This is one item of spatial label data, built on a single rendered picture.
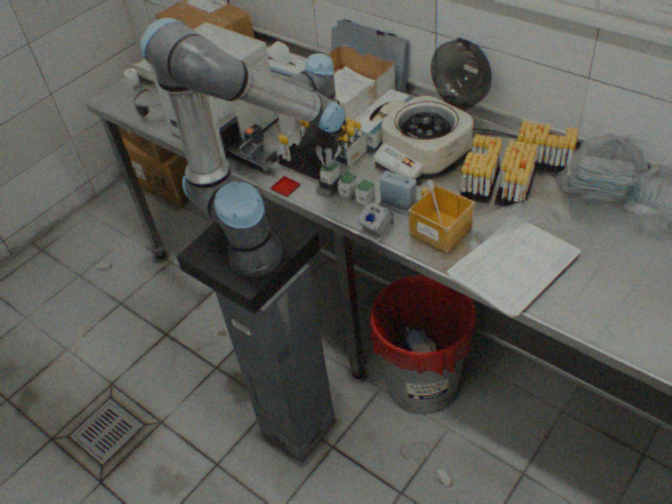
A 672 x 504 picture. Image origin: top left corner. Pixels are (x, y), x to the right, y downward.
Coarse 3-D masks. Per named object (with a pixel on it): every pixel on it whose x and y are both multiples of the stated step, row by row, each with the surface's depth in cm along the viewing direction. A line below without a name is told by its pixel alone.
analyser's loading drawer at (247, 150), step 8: (232, 136) 237; (232, 144) 234; (240, 144) 233; (248, 144) 230; (256, 144) 230; (232, 152) 231; (240, 152) 229; (248, 152) 230; (256, 152) 227; (264, 152) 229; (272, 152) 226; (248, 160) 229; (256, 160) 227; (264, 160) 223; (272, 160) 226; (264, 168) 225
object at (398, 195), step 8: (384, 176) 206; (392, 176) 206; (400, 176) 206; (384, 184) 206; (392, 184) 205; (400, 184) 203; (408, 184) 203; (384, 192) 209; (392, 192) 207; (400, 192) 205; (408, 192) 203; (384, 200) 211; (392, 200) 209; (400, 200) 207; (408, 200) 206; (416, 200) 211; (392, 208) 210; (400, 208) 209; (408, 208) 208
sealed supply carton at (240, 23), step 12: (192, 0) 277; (204, 0) 276; (216, 0) 276; (168, 12) 272; (180, 12) 271; (192, 12) 270; (204, 12) 269; (216, 12) 268; (228, 12) 268; (240, 12) 267; (192, 24) 264; (216, 24) 262; (228, 24) 261; (240, 24) 265; (252, 36) 272
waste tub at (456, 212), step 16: (448, 192) 200; (416, 208) 198; (432, 208) 206; (448, 208) 204; (464, 208) 199; (416, 224) 197; (432, 224) 192; (448, 224) 203; (464, 224) 197; (432, 240) 197; (448, 240) 193
